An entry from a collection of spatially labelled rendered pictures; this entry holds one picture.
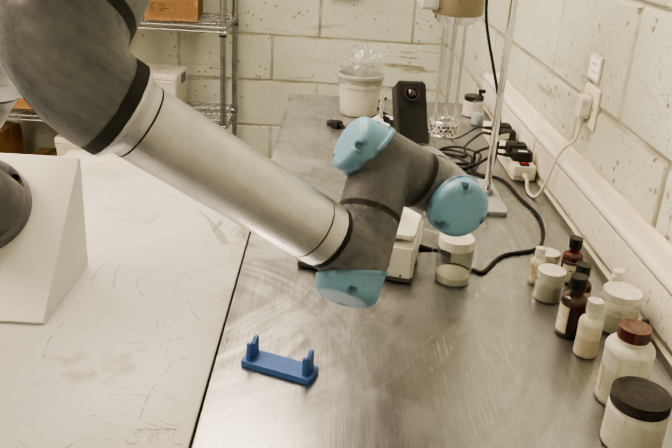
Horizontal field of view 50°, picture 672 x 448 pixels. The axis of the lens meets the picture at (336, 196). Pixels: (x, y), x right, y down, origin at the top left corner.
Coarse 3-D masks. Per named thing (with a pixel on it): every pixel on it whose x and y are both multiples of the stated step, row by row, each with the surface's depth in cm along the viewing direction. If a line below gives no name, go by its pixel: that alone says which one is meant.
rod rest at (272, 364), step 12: (252, 348) 95; (252, 360) 95; (264, 360) 95; (276, 360) 95; (288, 360) 95; (312, 360) 94; (264, 372) 94; (276, 372) 93; (288, 372) 93; (300, 372) 93; (312, 372) 93
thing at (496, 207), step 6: (480, 180) 166; (492, 186) 163; (492, 198) 156; (498, 198) 156; (492, 204) 152; (498, 204) 153; (504, 204) 153; (492, 210) 149; (498, 210) 149; (504, 210) 150
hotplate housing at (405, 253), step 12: (420, 228) 125; (396, 240) 118; (408, 240) 119; (420, 240) 126; (396, 252) 117; (408, 252) 117; (420, 252) 125; (300, 264) 122; (396, 264) 118; (408, 264) 117; (396, 276) 119; (408, 276) 118
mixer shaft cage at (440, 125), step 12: (444, 24) 144; (444, 36) 144; (456, 36) 145; (456, 96) 148; (444, 108) 151; (456, 108) 149; (432, 120) 150; (444, 120) 151; (456, 120) 150; (432, 132) 151; (444, 132) 150; (456, 132) 151
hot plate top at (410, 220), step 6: (408, 210) 126; (402, 216) 123; (408, 216) 124; (414, 216) 124; (420, 216) 124; (402, 222) 121; (408, 222) 121; (414, 222) 121; (402, 228) 119; (408, 228) 119; (414, 228) 119; (402, 234) 116; (408, 234) 117; (414, 234) 117
